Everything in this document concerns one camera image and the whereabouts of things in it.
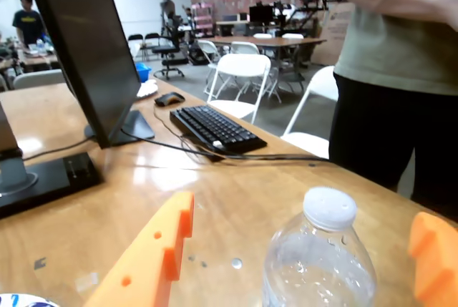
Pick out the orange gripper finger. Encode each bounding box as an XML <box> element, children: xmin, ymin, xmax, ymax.
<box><xmin>407</xmin><ymin>211</ymin><xmax>458</xmax><ymax>304</ymax></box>
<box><xmin>84</xmin><ymin>191</ymin><xmax>195</xmax><ymax>307</ymax></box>

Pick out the clear plastic water bottle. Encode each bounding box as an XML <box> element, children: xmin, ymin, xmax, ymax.
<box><xmin>262</xmin><ymin>185</ymin><xmax>377</xmax><ymax>307</ymax></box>

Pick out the blue floral paper plate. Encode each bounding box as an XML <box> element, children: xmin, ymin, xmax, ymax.
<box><xmin>0</xmin><ymin>292</ymin><xmax>60</xmax><ymax>307</ymax></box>

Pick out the clear tape strip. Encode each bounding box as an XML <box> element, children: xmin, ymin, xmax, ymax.
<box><xmin>76</xmin><ymin>271</ymin><xmax>100</xmax><ymax>292</ymax></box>

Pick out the black monitor stand base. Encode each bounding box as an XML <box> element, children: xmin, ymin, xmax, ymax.
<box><xmin>0</xmin><ymin>101</ymin><xmax>105</xmax><ymax>219</ymax></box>

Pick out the black keyboard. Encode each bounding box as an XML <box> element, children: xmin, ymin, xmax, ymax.
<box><xmin>169</xmin><ymin>104</ymin><xmax>268</xmax><ymax>155</ymax></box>

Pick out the person in olive shirt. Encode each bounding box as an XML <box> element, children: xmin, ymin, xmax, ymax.
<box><xmin>327</xmin><ymin>0</ymin><xmax>458</xmax><ymax>215</ymax></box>

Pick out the black orange computer mouse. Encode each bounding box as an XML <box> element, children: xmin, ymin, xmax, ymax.
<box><xmin>154</xmin><ymin>92</ymin><xmax>186</xmax><ymax>107</ymax></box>

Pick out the blue plastic bin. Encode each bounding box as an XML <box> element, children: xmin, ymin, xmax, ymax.
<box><xmin>134</xmin><ymin>62</ymin><xmax>152</xmax><ymax>83</ymax></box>

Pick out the white folding chair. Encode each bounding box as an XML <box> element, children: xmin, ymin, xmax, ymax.
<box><xmin>206</xmin><ymin>53</ymin><xmax>272</xmax><ymax>125</ymax></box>
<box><xmin>13</xmin><ymin>69</ymin><xmax>67</xmax><ymax>90</ymax></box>
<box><xmin>280</xmin><ymin>65</ymin><xmax>339</xmax><ymax>160</ymax></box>

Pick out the black office chair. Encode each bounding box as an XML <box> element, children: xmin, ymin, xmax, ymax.
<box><xmin>152</xmin><ymin>16</ymin><xmax>189</xmax><ymax>79</ymax></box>

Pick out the black computer monitor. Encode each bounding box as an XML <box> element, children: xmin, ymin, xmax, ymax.
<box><xmin>21</xmin><ymin>0</ymin><xmax>155</xmax><ymax>150</ymax></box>

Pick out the person in black t-shirt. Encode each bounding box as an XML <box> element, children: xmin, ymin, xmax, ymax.
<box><xmin>12</xmin><ymin>0</ymin><xmax>47</xmax><ymax>49</ymax></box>

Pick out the black monitor power cable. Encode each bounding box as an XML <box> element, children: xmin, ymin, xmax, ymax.
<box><xmin>21</xmin><ymin>137</ymin><xmax>97</xmax><ymax>161</ymax></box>

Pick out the black keyboard cable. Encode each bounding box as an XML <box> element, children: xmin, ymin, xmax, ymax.
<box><xmin>120</xmin><ymin>126</ymin><xmax>331</xmax><ymax>163</ymax></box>

